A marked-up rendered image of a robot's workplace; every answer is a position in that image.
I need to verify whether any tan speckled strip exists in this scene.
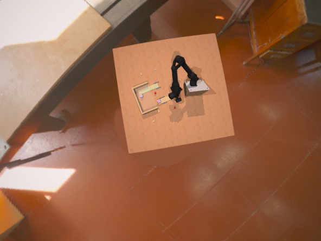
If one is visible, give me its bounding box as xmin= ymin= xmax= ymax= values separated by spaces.
xmin=158 ymin=96 xmax=171 ymax=104

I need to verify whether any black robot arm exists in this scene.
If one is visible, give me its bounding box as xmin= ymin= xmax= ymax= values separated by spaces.
xmin=168 ymin=55 xmax=198 ymax=100

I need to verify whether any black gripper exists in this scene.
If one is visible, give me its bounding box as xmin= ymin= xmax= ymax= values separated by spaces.
xmin=175 ymin=94 xmax=182 ymax=103

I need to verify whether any pale yellow flat strip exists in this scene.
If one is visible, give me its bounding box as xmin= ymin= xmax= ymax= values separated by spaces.
xmin=149 ymin=83 xmax=159 ymax=90

